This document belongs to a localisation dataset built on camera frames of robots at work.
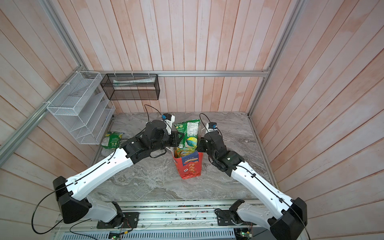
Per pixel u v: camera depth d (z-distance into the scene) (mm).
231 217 663
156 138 528
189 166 785
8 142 528
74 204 402
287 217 381
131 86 1040
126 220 728
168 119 618
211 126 638
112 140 1010
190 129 701
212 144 529
